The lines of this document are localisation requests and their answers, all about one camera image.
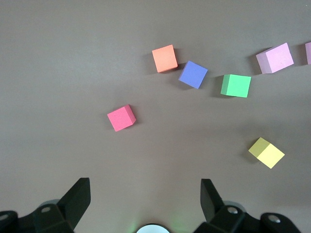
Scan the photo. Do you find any red foam cube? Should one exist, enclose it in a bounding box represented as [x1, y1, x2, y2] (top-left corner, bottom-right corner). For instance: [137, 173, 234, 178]
[107, 104, 137, 133]

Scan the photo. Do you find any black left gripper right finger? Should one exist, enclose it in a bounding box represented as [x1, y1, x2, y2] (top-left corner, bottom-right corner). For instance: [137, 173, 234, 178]
[200, 179, 302, 233]

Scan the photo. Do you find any pink foam cube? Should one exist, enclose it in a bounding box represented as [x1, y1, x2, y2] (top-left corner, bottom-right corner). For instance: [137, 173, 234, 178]
[304, 42, 311, 66]
[255, 42, 294, 75]

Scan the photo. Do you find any purple foam cube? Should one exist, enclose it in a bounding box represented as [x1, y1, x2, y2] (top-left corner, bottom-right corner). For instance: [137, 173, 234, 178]
[178, 60, 208, 90]

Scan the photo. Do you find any yellow foam cube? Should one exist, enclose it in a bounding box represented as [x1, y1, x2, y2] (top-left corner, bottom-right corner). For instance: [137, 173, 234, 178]
[248, 137, 285, 169]

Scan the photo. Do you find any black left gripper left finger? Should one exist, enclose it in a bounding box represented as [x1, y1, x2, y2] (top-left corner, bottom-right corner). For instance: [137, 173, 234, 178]
[0, 178, 92, 233]

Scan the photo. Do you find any brown table mat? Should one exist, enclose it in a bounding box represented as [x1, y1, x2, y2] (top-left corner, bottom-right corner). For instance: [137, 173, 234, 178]
[0, 0, 311, 233]

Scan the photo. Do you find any orange foam cube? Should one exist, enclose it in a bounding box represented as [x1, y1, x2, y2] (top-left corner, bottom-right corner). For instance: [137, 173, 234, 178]
[152, 44, 179, 73]

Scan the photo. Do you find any green foam cube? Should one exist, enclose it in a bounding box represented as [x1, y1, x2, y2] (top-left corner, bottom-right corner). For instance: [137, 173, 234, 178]
[220, 74, 252, 99]

